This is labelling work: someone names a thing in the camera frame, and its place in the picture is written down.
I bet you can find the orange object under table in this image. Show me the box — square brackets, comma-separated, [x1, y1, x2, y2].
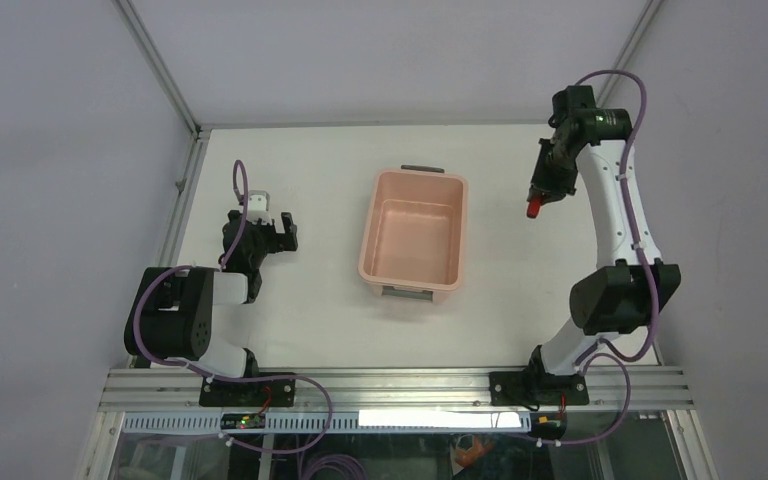
[450, 434, 495, 472]

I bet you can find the aluminium frame post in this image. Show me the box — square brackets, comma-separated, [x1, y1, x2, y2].
[595, 0, 665, 107]
[114, 0, 201, 137]

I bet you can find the white slotted cable duct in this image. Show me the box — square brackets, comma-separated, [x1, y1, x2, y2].
[122, 409, 531, 436]

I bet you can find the aluminium left frame post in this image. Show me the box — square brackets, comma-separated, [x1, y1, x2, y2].
[114, 0, 201, 137]

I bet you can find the pink plastic bin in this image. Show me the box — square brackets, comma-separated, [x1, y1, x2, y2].
[358, 165, 469, 304]

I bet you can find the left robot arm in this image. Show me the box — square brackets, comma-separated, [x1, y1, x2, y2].
[124, 210, 298, 406]

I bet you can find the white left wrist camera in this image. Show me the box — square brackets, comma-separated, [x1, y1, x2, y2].
[246, 190, 273, 225]

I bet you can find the red black screwdriver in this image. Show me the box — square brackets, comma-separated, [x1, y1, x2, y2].
[526, 193, 543, 219]

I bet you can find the aluminium front rail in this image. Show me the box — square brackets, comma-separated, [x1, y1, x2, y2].
[98, 365, 695, 412]

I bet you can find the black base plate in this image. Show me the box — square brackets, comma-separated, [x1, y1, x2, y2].
[198, 379, 296, 409]
[488, 370, 590, 408]

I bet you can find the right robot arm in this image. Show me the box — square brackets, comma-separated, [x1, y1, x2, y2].
[524, 85, 681, 405]

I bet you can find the coiled purple cable below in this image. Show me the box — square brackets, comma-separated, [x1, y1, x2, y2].
[297, 454, 371, 480]

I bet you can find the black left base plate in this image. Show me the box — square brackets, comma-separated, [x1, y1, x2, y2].
[198, 379, 296, 409]

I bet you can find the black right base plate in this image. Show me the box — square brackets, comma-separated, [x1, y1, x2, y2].
[488, 370, 590, 408]

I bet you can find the aluminium right frame post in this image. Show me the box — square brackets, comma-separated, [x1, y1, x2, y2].
[595, 0, 665, 107]

